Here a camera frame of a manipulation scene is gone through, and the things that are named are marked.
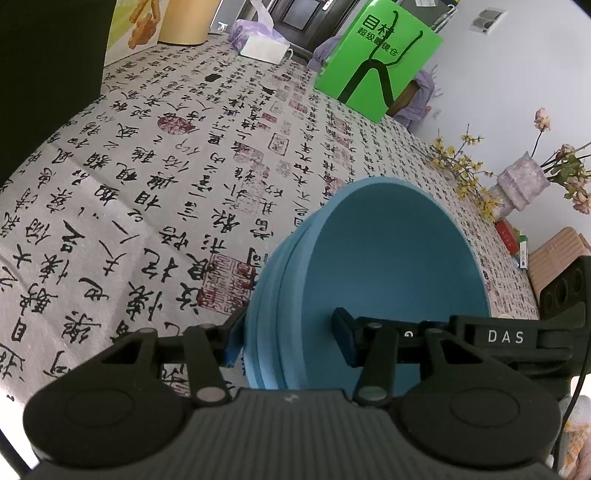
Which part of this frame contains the calligraphy print tablecloth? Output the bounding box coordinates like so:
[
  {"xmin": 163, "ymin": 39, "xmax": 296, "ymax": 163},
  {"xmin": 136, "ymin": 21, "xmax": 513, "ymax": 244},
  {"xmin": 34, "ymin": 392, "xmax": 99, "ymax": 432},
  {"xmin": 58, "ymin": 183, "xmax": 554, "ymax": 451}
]
[{"xmin": 0, "ymin": 34, "xmax": 541, "ymax": 409}]

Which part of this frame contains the pale purple vase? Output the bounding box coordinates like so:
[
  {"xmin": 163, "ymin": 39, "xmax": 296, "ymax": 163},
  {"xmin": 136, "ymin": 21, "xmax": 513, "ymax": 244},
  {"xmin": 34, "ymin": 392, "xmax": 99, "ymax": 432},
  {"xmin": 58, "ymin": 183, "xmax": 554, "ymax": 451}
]
[{"xmin": 490, "ymin": 152, "xmax": 551, "ymax": 214}]

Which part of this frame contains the red box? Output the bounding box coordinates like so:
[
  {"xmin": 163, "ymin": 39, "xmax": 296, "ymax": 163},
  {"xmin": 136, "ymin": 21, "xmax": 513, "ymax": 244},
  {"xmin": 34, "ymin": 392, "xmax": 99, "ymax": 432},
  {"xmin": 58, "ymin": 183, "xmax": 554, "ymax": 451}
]
[{"xmin": 495, "ymin": 219, "xmax": 522, "ymax": 252}]

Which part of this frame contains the yellow flower branch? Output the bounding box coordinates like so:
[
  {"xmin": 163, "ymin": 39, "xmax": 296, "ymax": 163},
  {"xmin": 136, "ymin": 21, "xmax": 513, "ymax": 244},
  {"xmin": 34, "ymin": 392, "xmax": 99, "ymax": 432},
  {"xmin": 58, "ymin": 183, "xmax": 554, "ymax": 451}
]
[{"xmin": 427, "ymin": 131, "xmax": 504, "ymax": 217}]

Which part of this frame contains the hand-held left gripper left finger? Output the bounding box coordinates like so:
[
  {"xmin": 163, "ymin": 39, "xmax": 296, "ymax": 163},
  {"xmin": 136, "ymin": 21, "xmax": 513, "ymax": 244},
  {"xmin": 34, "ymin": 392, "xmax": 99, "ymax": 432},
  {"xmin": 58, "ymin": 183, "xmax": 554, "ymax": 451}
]
[{"xmin": 99, "ymin": 309, "xmax": 247, "ymax": 408}]

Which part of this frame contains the grey refrigerator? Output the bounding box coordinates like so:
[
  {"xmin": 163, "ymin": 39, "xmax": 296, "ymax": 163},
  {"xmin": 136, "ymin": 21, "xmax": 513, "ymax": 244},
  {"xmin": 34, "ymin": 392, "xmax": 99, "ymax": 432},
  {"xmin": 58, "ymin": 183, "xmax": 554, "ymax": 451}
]
[{"xmin": 397, "ymin": 0, "xmax": 458, "ymax": 33}]

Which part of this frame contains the pink ribbed case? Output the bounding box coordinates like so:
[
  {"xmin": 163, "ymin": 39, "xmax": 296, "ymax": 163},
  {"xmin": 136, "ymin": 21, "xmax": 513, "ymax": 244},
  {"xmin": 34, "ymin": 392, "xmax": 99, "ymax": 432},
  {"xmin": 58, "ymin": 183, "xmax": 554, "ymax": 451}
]
[{"xmin": 526, "ymin": 227, "xmax": 591, "ymax": 305}]

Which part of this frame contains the wooden chair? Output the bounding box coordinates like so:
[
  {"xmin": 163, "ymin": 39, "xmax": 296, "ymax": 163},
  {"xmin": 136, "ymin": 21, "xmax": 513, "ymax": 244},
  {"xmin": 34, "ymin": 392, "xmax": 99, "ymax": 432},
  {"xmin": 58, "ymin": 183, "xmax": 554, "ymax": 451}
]
[{"xmin": 385, "ymin": 76, "xmax": 423, "ymax": 118}]

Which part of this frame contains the green paper bag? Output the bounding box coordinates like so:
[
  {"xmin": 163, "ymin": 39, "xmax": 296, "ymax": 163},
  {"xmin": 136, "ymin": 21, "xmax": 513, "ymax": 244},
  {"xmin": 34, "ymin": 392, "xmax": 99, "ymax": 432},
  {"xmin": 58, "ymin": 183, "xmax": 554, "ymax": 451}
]
[{"xmin": 315, "ymin": 0, "xmax": 444, "ymax": 124}]

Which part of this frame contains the dark brown door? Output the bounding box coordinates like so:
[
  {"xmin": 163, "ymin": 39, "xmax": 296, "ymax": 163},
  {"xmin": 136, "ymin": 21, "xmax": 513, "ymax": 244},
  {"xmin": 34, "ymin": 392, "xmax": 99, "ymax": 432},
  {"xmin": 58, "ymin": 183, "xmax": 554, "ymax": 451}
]
[{"xmin": 270, "ymin": 0, "xmax": 338, "ymax": 51}]

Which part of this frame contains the yellow thermos jug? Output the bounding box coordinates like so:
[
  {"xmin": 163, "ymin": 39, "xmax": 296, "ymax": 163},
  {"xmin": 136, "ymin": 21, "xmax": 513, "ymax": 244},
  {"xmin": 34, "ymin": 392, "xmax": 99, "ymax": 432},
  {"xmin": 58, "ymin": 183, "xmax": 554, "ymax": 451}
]
[{"xmin": 158, "ymin": 0, "xmax": 221, "ymax": 45}]

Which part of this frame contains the black cable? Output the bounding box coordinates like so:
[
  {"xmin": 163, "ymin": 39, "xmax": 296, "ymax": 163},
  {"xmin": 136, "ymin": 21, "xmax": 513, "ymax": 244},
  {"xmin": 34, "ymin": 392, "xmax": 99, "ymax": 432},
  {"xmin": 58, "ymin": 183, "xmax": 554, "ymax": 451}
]
[{"xmin": 560, "ymin": 323, "xmax": 591, "ymax": 480}]

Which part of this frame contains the yellow-green snack box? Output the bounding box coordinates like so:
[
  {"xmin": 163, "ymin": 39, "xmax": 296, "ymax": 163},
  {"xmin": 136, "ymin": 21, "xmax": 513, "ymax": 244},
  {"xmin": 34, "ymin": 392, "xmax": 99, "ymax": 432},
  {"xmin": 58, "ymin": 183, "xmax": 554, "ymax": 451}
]
[{"xmin": 104, "ymin": 0, "xmax": 169, "ymax": 68}]

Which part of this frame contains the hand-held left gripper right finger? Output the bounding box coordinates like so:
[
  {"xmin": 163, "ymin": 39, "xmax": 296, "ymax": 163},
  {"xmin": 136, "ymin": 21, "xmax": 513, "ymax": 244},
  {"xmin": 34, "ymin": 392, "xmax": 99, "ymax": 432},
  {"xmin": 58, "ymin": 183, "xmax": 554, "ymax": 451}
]
[{"xmin": 331, "ymin": 307, "xmax": 505, "ymax": 407}]

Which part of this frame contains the tissue pack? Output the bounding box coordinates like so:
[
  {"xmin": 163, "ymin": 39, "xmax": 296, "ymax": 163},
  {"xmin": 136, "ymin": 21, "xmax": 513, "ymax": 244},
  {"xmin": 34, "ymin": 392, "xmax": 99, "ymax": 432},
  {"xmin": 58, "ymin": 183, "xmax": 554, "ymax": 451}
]
[{"xmin": 229, "ymin": 0, "xmax": 293, "ymax": 63}]

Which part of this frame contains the purple jacket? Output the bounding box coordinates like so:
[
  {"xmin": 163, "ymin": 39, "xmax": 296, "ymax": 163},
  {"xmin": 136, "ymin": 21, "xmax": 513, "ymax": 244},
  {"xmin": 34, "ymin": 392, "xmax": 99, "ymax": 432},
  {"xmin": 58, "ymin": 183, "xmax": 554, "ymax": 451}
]
[{"xmin": 308, "ymin": 37, "xmax": 444, "ymax": 134}]

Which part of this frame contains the black paper bag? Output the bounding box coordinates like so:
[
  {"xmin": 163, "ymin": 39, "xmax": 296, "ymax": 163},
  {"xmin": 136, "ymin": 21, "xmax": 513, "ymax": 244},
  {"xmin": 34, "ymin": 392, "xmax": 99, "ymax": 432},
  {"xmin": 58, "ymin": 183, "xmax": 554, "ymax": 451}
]
[{"xmin": 0, "ymin": 0, "xmax": 116, "ymax": 185}]

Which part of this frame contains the pink flowers bunch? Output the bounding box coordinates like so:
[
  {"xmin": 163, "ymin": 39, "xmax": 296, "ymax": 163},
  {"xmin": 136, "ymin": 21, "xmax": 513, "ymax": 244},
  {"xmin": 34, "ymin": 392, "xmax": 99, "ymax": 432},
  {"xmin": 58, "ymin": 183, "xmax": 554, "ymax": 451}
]
[{"xmin": 531, "ymin": 108, "xmax": 591, "ymax": 213}]

